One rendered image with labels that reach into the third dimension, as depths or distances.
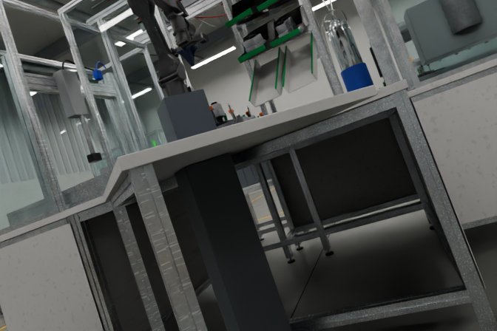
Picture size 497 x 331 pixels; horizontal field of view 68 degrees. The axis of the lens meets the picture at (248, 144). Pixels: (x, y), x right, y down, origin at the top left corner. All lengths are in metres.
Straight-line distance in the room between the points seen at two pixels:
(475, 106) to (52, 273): 2.14
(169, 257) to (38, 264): 1.37
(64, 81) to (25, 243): 0.99
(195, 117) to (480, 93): 1.37
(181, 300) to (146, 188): 0.23
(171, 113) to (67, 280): 1.08
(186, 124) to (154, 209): 0.48
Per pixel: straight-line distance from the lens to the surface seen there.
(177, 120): 1.20
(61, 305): 2.07
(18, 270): 2.22
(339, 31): 2.34
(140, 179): 0.77
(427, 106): 2.01
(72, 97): 2.54
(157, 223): 0.77
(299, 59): 1.62
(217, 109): 1.64
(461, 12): 2.19
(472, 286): 1.39
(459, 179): 2.05
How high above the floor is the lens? 0.75
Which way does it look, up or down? 4 degrees up
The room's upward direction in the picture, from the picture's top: 19 degrees counter-clockwise
